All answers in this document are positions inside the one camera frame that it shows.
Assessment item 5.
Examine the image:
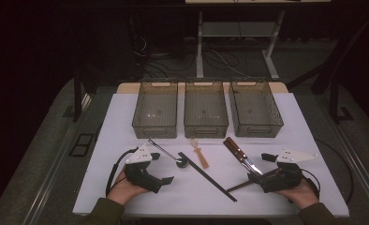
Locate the thin black floor cable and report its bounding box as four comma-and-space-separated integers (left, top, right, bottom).
315, 139, 355, 204

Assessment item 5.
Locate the smoky clear plastic bin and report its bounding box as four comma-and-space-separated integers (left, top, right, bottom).
229, 78, 285, 139
131, 78, 179, 140
184, 78, 229, 140

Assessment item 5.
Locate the person's left hand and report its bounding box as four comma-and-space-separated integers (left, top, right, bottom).
107, 170, 149, 206

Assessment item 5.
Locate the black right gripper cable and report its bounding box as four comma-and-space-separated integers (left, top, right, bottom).
301, 168, 321, 201

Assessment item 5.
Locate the white table sheet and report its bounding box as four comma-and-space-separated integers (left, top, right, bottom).
72, 92, 350, 218

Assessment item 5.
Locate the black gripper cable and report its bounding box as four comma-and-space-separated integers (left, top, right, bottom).
105, 148, 140, 198
301, 168, 321, 201

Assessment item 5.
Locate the tangle of floor cables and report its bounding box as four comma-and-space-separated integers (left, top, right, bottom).
132, 34, 249, 79

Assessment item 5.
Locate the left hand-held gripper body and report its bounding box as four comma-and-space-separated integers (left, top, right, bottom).
124, 143, 163, 194

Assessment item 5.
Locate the aluminium floor rail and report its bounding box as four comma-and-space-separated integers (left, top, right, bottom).
326, 118, 369, 219
22, 93, 93, 225

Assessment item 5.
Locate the black floor frame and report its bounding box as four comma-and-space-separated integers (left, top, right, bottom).
69, 133, 95, 158

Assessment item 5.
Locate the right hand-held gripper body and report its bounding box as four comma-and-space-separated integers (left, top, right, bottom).
260, 148, 317, 193

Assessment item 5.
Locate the white metal desk frame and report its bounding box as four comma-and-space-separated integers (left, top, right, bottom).
184, 0, 332, 81

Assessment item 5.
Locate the black chopstick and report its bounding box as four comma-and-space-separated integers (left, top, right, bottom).
177, 151, 238, 203
177, 152, 237, 203

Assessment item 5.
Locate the black metal spoon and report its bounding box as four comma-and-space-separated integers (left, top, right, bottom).
147, 139, 190, 169

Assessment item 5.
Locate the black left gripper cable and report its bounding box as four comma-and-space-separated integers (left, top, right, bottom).
105, 148, 140, 198

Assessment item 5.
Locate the large black metal stand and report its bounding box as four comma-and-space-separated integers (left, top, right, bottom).
287, 12, 369, 125

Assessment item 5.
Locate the person's right hand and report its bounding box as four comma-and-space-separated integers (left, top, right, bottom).
274, 179, 320, 210

